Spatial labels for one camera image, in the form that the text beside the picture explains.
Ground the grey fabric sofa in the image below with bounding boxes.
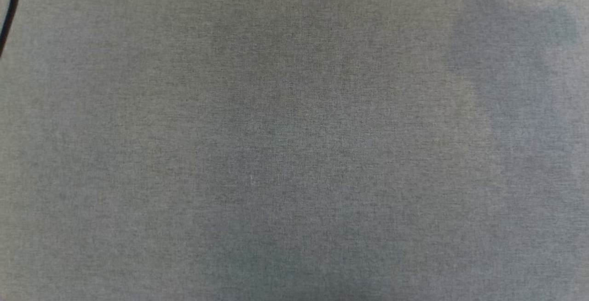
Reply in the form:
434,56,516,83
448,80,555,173
0,0,589,301

